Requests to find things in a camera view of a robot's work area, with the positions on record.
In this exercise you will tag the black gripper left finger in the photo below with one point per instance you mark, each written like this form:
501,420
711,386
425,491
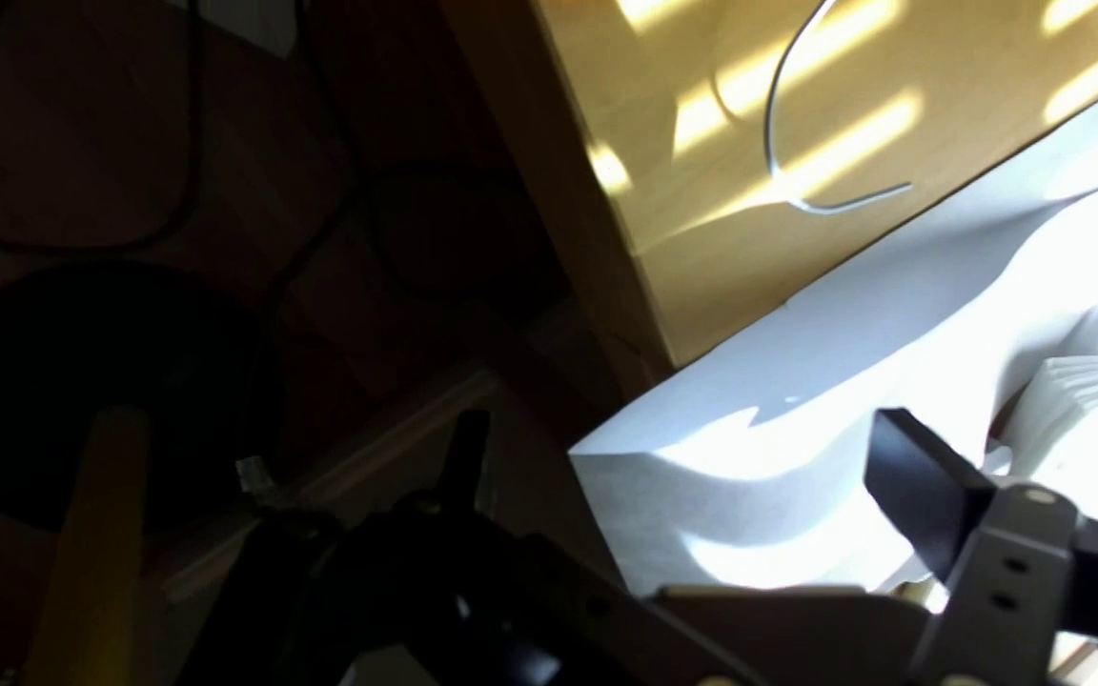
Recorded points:
465,453

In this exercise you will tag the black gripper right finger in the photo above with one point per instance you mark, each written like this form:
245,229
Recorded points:
924,491

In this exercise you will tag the white cloth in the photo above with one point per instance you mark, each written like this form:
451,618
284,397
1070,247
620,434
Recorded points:
1083,406
829,383

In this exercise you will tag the folded white cloth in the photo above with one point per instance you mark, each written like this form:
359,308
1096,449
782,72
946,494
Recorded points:
1083,406

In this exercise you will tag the yellow pole stand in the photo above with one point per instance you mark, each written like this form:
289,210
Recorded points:
93,383

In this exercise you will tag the white power adapter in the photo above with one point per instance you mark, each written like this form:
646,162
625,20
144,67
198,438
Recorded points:
251,20

